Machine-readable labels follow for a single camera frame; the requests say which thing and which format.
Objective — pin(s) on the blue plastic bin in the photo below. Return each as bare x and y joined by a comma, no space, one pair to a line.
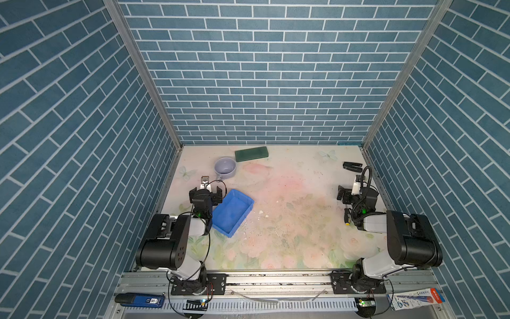
228,216

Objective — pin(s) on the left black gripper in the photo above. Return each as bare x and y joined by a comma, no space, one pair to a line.
203,191

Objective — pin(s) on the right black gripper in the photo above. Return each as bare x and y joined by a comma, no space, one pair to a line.
356,175

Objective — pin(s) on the blue black handheld device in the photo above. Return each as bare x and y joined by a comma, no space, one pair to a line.
138,300

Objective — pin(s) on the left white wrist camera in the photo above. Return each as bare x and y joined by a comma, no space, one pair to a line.
205,183

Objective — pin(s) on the red white packaged item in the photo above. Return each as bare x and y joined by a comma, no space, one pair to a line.
415,299

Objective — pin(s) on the black yellow screwdriver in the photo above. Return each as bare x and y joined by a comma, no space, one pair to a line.
348,217

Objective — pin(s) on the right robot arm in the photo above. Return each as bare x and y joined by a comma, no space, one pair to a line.
410,243

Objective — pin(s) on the green rectangular block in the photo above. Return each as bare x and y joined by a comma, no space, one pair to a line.
251,154

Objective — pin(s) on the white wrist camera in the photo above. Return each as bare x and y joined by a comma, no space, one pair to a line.
205,183
357,185

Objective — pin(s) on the lavender mug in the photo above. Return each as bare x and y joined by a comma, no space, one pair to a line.
225,168

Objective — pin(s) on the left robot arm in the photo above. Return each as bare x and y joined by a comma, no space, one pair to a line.
164,245

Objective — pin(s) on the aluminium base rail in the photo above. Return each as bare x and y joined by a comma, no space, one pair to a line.
273,294

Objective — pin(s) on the black stapler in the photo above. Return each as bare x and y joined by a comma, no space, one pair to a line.
353,166

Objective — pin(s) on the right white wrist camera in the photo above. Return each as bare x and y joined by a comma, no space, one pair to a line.
357,185

